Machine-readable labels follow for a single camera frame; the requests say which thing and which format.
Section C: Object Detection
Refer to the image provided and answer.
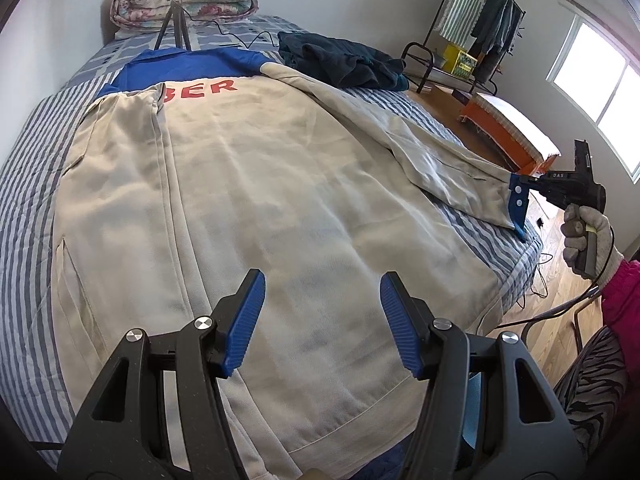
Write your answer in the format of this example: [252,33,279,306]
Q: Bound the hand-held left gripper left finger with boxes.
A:
[57,269,267,480]

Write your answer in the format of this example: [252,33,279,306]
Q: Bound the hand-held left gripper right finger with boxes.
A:
[379,271,586,480]

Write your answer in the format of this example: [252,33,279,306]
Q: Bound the beige and blue jacket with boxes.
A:
[50,47,527,480]

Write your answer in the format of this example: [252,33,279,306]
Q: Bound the person's right forearm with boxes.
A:
[598,259,640,361]

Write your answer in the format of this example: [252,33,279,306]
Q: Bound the dark hanging clothes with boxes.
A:
[470,0,523,81]

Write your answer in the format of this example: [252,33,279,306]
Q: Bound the black clothes rack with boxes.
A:
[401,0,527,96]

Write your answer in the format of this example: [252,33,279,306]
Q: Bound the dark green folded clothes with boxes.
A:
[277,31,410,92]

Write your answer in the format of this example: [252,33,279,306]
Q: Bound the person's right hand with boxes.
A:
[561,205,626,288]

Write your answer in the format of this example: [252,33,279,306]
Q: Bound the orange stool with white cover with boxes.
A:
[460,92,561,176]

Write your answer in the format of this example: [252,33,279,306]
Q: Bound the cardboard box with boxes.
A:
[425,82,471,106]

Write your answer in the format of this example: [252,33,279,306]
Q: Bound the window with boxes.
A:
[546,12,640,183]

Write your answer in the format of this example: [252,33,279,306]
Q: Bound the yellow box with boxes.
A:
[442,44,478,78]

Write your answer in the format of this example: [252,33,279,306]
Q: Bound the zebra print cloth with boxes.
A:
[552,327,631,456]

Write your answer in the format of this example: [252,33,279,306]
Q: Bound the green striped hanging towel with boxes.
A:
[435,0,493,46]

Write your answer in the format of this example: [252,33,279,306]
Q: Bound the blue striped blanket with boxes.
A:
[0,80,543,466]

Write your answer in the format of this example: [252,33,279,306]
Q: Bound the blue checked bed sheet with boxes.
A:
[70,14,306,91]

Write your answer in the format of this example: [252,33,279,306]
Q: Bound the black tripod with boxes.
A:
[152,0,193,52]

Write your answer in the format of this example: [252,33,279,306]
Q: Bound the folded floral quilt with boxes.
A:
[110,0,268,41]

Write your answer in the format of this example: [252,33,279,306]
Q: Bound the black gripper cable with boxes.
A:
[495,240,618,333]

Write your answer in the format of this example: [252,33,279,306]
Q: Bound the white curtain rail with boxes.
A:
[560,0,640,36]

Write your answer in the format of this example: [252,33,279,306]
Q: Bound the black ring light cable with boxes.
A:
[187,17,281,51]

